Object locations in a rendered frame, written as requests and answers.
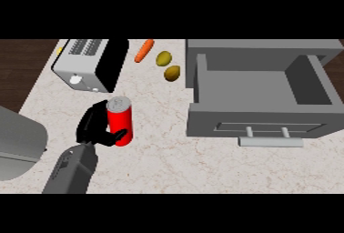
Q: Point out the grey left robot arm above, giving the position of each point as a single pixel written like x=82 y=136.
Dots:
x=70 y=170

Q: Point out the yellow-green potato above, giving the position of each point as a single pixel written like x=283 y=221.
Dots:
x=163 y=58

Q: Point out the brown potato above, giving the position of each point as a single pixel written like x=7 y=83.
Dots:
x=171 y=73

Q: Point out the red can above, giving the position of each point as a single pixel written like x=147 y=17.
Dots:
x=119 y=119

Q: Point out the grey open drawer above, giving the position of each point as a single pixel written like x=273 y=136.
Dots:
x=264 y=100

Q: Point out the orange carrot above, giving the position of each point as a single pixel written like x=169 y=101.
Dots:
x=143 y=50

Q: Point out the small yellow object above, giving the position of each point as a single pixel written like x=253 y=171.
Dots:
x=59 y=51

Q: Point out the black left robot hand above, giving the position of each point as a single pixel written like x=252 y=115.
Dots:
x=91 y=126

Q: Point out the silver toaster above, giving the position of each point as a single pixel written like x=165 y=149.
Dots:
x=91 y=63

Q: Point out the grey cabinet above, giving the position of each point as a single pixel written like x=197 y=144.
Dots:
x=250 y=54

